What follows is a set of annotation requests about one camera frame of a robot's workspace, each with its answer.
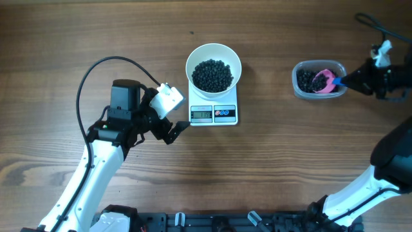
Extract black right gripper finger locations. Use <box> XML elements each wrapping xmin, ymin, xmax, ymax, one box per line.
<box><xmin>341</xmin><ymin>77</ymin><xmax>374</xmax><ymax>95</ymax></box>
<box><xmin>341</xmin><ymin>58</ymin><xmax>375</xmax><ymax>82</ymax></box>

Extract black beans in bowl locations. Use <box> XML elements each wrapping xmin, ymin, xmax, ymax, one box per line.
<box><xmin>191</xmin><ymin>59</ymin><xmax>234</xmax><ymax>93</ymax></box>

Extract cream white bowl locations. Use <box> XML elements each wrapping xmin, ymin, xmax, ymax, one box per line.
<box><xmin>185</xmin><ymin>43</ymin><xmax>242</xmax><ymax>98</ymax></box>

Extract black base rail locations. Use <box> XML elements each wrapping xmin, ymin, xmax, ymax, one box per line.
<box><xmin>90</xmin><ymin>205</ymin><xmax>364</xmax><ymax>232</ymax></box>

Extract black beans in container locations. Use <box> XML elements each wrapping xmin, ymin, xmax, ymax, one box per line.
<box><xmin>296</xmin><ymin>69</ymin><xmax>329</xmax><ymax>93</ymax></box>

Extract clear plastic bean container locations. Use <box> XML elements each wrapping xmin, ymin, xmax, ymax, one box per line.
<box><xmin>292</xmin><ymin>60</ymin><xmax>348</xmax><ymax>100</ymax></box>

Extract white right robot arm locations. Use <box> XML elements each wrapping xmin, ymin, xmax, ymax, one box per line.
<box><xmin>306</xmin><ymin>59</ymin><xmax>411</xmax><ymax>230</ymax></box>

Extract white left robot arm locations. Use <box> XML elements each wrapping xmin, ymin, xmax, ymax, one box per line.
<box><xmin>36</xmin><ymin>79</ymin><xmax>189</xmax><ymax>232</ymax></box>

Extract white digital kitchen scale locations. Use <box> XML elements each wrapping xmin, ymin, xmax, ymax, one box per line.
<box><xmin>189</xmin><ymin>84</ymin><xmax>238</xmax><ymax>126</ymax></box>

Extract pink scoop blue handle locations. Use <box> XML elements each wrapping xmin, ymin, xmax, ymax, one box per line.
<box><xmin>311</xmin><ymin>69</ymin><xmax>344</xmax><ymax>93</ymax></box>

